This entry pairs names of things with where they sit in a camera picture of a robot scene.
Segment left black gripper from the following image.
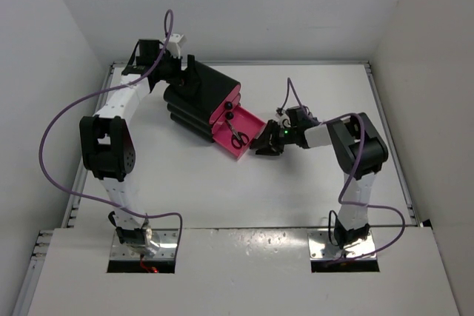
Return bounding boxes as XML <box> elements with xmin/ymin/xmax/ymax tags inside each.
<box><xmin>155</xmin><ymin>51</ymin><xmax>201</xmax><ymax>90</ymax></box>

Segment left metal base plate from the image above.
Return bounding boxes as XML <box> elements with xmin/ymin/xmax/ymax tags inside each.
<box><xmin>109</xmin><ymin>229</ymin><xmax>179</xmax><ymax>261</ymax></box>

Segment metal base plate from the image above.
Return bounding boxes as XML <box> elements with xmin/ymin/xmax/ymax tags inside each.
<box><xmin>307</xmin><ymin>227</ymin><xmax>377</xmax><ymax>260</ymax></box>
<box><xmin>109</xmin><ymin>229</ymin><xmax>179</xmax><ymax>261</ymax></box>

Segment white front cover panel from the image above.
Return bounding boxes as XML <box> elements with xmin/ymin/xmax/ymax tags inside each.
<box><xmin>29</xmin><ymin>227</ymin><xmax>458</xmax><ymax>315</ymax></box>

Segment purple cable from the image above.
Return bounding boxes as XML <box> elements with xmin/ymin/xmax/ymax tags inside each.
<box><xmin>38</xmin><ymin>9</ymin><xmax>183</xmax><ymax>243</ymax></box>
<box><xmin>277</xmin><ymin>78</ymin><xmax>407</xmax><ymax>263</ymax></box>

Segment black handled scissors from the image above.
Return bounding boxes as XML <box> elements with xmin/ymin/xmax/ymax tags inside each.
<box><xmin>226</xmin><ymin>120</ymin><xmax>250</xmax><ymax>149</ymax></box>

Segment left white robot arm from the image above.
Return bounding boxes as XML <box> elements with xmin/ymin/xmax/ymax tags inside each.
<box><xmin>79</xmin><ymin>33</ymin><xmax>188</xmax><ymax>258</ymax></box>

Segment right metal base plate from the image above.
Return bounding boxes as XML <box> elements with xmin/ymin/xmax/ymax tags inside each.
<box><xmin>307</xmin><ymin>227</ymin><xmax>377</xmax><ymax>260</ymax></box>

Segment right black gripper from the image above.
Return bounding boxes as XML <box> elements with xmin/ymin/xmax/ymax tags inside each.
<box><xmin>251</xmin><ymin>120</ymin><xmax>298</xmax><ymax>157</ymax></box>

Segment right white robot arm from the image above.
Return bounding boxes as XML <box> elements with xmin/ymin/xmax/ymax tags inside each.
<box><xmin>250</xmin><ymin>107</ymin><xmax>388</xmax><ymax>248</ymax></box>

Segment pink drawer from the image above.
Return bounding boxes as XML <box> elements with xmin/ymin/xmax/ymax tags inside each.
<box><xmin>209</xmin><ymin>101</ymin><xmax>241</xmax><ymax>126</ymax></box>
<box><xmin>212</xmin><ymin>106</ymin><xmax>265</xmax><ymax>160</ymax></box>
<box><xmin>210</xmin><ymin>84</ymin><xmax>241</xmax><ymax>121</ymax></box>

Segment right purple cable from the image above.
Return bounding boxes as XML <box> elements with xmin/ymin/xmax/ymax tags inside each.
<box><xmin>277</xmin><ymin>78</ymin><xmax>407</xmax><ymax>263</ymax></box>

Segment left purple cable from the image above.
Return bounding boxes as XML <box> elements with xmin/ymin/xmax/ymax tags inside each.
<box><xmin>38</xmin><ymin>9</ymin><xmax>183</xmax><ymax>243</ymax></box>

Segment black drawer cabinet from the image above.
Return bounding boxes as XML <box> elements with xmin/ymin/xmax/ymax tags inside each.
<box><xmin>163</xmin><ymin>62</ymin><xmax>241</xmax><ymax>143</ymax></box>

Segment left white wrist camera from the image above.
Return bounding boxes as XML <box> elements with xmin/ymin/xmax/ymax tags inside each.
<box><xmin>164</xmin><ymin>33</ymin><xmax>187</xmax><ymax>58</ymax></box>

